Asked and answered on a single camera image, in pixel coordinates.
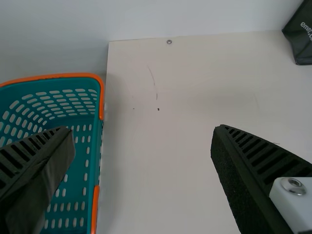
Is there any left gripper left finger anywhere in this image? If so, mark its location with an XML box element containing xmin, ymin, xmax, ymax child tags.
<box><xmin>0</xmin><ymin>125</ymin><xmax>76</xmax><ymax>234</ymax></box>

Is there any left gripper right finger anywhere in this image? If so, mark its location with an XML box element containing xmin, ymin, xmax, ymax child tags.
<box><xmin>210</xmin><ymin>124</ymin><xmax>312</xmax><ymax>234</ymax></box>

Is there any teal shopping basket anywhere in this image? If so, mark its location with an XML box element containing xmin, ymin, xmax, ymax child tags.
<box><xmin>0</xmin><ymin>72</ymin><xmax>106</xmax><ymax>234</ymax></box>

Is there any dark grey bag with straps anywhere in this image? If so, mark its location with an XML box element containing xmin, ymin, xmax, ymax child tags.
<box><xmin>281</xmin><ymin>0</ymin><xmax>312</xmax><ymax>66</ymax></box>

